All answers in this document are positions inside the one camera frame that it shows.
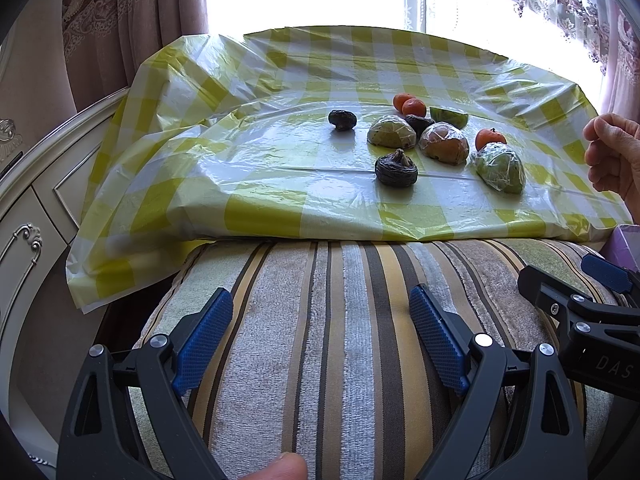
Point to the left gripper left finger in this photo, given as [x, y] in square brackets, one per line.
[100, 438]

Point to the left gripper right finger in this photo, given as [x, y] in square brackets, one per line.
[517, 418]

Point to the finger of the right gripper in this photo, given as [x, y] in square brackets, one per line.
[620, 280]
[584, 325]

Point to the large orange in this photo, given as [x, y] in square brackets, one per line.
[487, 136]

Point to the yellow cut fruit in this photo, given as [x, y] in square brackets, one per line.
[445, 143]

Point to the green fruit half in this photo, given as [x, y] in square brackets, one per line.
[457, 119]

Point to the dark mangosteen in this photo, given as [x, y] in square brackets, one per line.
[418, 123]
[396, 170]
[342, 120]

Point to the yellow-green fruit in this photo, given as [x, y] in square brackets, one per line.
[392, 131]

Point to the medium orange tangerine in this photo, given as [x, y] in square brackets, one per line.
[414, 107]

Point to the small orange tangerine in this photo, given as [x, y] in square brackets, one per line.
[400, 99]

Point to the person's right hand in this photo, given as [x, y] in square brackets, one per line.
[613, 158]

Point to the person's left hand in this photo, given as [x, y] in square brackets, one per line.
[288, 466]

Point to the purple white cardboard box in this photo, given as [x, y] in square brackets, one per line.
[623, 247]

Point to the cream wooden cabinet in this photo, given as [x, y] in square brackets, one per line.
[41, 203]

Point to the pink curtain right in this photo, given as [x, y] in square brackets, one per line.
[622, 72]

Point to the pink curtain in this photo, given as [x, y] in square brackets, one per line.
[105, 41]
[622, 72]

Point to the striped towel cushion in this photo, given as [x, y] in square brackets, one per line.
[321, 357]

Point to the floral lace sheer curtain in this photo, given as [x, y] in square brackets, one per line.
[558, 34]

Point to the yellow checkered plastic tablecloth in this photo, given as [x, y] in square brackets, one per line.
[224, 138]

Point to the pink curtain left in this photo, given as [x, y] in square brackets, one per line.
[105, 41]

